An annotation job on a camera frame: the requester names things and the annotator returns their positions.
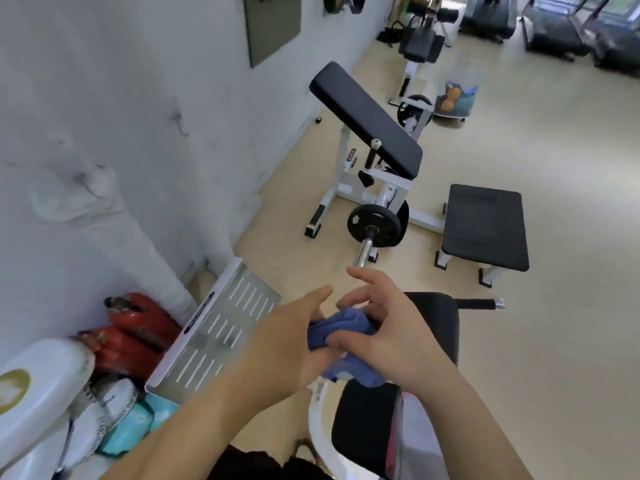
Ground black weight plate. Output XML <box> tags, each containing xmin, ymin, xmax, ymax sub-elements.
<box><xmin>397</xmin><ymin>94</ymin><xmax>435</xmax><ymax>128</ymax></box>
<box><xmin>347</xmin><ymin>203</ymin><xmax>403</xmax><ymax>247</ymax></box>

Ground person's left forearm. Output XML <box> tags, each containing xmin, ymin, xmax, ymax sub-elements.
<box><xmin>99</xmin><ymin>374</ymin><xmax>281</xmax><ymax>480</ymax></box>

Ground person's left hand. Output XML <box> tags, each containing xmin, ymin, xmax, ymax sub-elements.
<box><xmin>235</xmin><ymin>284</ymin><xmax>346</xmax><ymax>411</ymax></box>

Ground black seat pad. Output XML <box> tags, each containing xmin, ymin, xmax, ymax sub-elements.
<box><xmin>309</xmin><ymin>61</ymin><xmax>424</xmax><ymax>181</ymax></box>

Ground pink towel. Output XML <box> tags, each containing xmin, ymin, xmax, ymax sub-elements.
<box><xmin>385</xmin><ymin>392</ymin><xmax>419</xmax><ymax>480</ymax></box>

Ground blue towel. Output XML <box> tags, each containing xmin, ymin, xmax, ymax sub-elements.
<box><xmin>307</xmin><ymin>307</ymin><xmax>389</xmax><ymax>388</ymax></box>

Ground person's white shoe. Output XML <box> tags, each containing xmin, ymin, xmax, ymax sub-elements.
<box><xmin>292</xmin><ymin>439</ymin><xmax>319</xmax><ymax>465</ymax></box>

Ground teal dumbbell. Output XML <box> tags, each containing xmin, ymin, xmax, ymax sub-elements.
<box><xmin>97</xmin><ymin>402</ymin><xmax>153</xmax><ymax>458</ymax></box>
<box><xmin>142</xmin><ymin>394</ymin><xmax>182</xmax><ymax>421</ymax></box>

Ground black white exercise machine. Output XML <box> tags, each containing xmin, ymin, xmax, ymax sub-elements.
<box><xmin>377</xmin><ymin>0</ymin><xmax>461</xmax><ymax>111</ymax></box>

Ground black hanging attachment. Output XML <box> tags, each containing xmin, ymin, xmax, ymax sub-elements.
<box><xmin>322</xmin><ymin>0</ymin><xmax>366</xmax><ymax>15</ymax></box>

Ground black treadmill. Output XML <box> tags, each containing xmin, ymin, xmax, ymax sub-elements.
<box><xmin>592</xmin><ymin>0</ymin><xmax>640</xmax><ymax>78</ymax></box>
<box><xmin>459</xmin><ymin>0</ymin><xmax>519</xmax><ymax>44</ymax></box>
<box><xmin>519</xmin><ymin>0</ymin><xmax>596</xmax><ymax>63</ymax></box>

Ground clear wheeled storage bin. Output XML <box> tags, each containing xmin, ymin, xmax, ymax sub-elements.
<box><xmin>432</xmin><ymin>77</ymin><xmax>481</xmax><ymax>121</ymax></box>

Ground black bench seat cushion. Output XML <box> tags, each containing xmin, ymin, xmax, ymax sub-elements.
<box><xmin>441</xmin><ymin>184</ymin><xmax>531</xmax><ymax>273</ymax></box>

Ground chrome plate sleeve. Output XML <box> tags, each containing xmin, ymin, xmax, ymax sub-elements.
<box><xmin>353</xmin><ymin>225</ymin><xmax>377</xmax><ymax>268</ymax></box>

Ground white weight machine frame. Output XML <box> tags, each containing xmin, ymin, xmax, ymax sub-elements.
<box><xmin>303</xmin><ymin>112</ymin><xmax>501</xmax><ymax>288</ymax></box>

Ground person's black shorts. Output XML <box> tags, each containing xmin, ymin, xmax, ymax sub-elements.
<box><xmin>207</xmin><ymin>444</ymin><xmax>333</xmax><ymax>480</ymax></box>

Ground grey towel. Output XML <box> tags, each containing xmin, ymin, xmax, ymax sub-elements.
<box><xmin>399</xmin><ymin>392</ymin><xmax>451</xmax><ymax>480</ymax></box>

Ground silver slotted foot plate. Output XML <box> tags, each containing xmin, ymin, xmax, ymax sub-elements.
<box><xmin>145</xmin><ymin>258</ymin><xmax>283</xmax><ymax>405</ymax></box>

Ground person's right hand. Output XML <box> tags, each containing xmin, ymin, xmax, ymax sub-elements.
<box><xmin>325</xmin><ymin>266</ymin><xmax>451</xmax><ymax>395</ymax></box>

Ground black handle bar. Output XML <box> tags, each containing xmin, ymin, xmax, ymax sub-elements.
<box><xmin>455</xmin><ymin>298</ymin><xmax>506</xmax><ymax>311</ymax></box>

